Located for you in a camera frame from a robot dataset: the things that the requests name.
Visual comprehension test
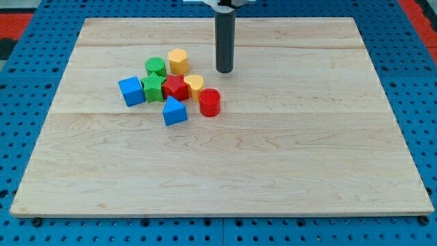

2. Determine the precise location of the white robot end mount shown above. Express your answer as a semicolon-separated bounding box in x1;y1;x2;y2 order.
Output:
183;0;255;8

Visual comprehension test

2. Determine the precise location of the yellow hexagon block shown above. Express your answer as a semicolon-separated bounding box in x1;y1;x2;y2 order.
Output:
168;49;189;75

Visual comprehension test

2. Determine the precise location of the red cylinder block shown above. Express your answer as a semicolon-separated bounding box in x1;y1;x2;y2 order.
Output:
199;88;221;117

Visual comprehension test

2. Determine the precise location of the red star block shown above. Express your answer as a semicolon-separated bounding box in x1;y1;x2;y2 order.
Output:
162;74;190;101

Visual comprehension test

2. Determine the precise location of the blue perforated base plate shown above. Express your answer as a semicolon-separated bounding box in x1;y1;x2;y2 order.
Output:
1;1;436;245

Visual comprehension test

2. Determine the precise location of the blue cube block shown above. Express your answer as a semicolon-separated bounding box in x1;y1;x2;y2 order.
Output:
118;77;145;107

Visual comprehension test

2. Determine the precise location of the yellow heart block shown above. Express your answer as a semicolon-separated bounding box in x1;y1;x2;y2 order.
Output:
184;74;204;103

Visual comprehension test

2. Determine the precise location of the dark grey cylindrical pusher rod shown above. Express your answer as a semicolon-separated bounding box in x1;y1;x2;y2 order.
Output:
214;6;236;73

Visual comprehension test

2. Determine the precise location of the green cylinder block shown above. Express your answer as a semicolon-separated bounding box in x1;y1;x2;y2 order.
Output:
144;57;167;77

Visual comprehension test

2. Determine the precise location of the light wooden board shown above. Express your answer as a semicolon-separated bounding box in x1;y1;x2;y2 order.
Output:
10;17;434;218

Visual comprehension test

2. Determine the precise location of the green star block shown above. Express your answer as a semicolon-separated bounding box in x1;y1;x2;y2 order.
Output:
140;72;166;103

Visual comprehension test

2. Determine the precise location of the blue triangle block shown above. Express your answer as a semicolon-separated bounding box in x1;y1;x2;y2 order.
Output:
163;96;188;126

